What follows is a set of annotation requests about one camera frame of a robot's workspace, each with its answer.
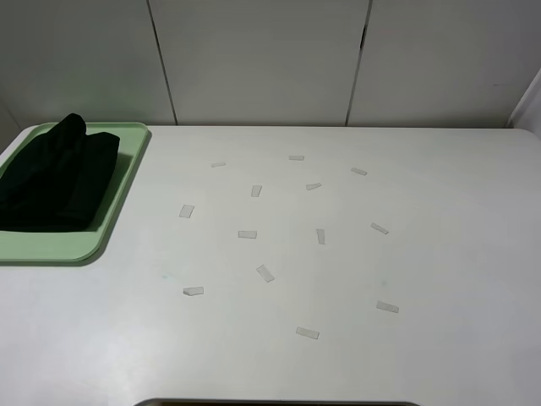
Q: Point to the clear tape marker near right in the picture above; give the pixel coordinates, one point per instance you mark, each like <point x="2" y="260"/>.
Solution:
<point x="387" y="307"/>

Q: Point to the clear tape marker inner bottom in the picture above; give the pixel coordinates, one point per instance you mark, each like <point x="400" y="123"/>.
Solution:
<point x="265" y="273"/>

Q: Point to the clear tape marker upper right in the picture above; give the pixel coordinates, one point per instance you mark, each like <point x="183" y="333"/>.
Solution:
<point x="358" y="171"/>

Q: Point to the clear tape marker near left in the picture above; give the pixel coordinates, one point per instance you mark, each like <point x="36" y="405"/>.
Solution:
<point x="193" y="291"/>

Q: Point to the green plastic tray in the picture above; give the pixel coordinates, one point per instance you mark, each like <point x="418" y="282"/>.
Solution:
<point x="73" y="249"/>

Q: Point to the black short sleeve t-shirt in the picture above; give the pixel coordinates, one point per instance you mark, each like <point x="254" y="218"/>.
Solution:
<point x="56" y="183"/>

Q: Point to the clear tape marker inner top left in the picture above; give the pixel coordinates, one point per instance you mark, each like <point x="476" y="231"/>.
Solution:
<point x="256" y="189"/>

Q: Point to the clear tape marker inner top right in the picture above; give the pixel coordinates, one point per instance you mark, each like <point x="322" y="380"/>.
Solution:
<point x="313" y="186"/>

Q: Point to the clear tape marker right middle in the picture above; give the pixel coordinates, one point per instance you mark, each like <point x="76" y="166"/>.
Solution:
<point x="379" y="228"/>

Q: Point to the clear tape marker left edge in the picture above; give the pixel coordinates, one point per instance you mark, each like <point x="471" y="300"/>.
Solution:
<point x="186" y="211"/>

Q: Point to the clear tape marker near middle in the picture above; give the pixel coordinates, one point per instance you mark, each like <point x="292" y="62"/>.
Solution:
<point x="307" y="333"/>

